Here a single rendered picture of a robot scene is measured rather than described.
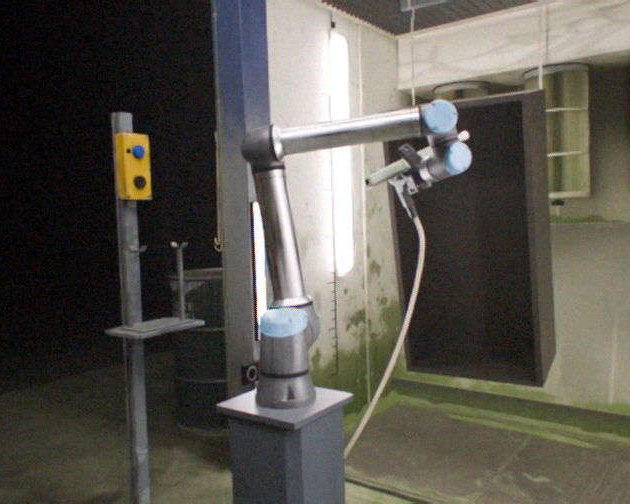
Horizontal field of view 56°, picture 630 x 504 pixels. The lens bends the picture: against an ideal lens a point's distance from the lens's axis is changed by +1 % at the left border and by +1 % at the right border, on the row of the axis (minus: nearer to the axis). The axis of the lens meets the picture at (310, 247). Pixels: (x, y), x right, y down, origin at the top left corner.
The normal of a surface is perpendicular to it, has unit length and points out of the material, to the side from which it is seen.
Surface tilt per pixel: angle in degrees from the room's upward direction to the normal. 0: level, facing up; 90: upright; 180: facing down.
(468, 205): 101
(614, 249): 57
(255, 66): 90
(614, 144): 90
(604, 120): 90
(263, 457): 90
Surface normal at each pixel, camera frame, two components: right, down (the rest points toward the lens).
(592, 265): -0.51, -0.49
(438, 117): -0.10, 0.05
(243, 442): -0.59, 0.07
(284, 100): 0.81, 0.00
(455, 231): -0.50, 0.26
